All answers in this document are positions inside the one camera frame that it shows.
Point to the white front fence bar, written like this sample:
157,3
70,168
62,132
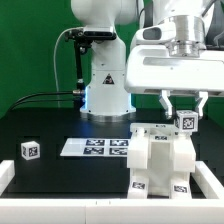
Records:
117,211

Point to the white flat tagged base plate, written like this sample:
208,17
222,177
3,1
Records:
95,147

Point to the small white tagged cube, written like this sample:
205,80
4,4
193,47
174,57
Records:
30,150

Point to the white X-frame chair legs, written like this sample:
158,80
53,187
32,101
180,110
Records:
182,152

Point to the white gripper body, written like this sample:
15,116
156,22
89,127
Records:
151,69

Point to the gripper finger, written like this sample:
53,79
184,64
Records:
166,103
201,98

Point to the white left fence bar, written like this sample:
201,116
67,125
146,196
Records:
7,173

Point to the black camera on stand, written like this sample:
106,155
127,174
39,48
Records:
83,38

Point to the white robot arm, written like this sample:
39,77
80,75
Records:
179,25

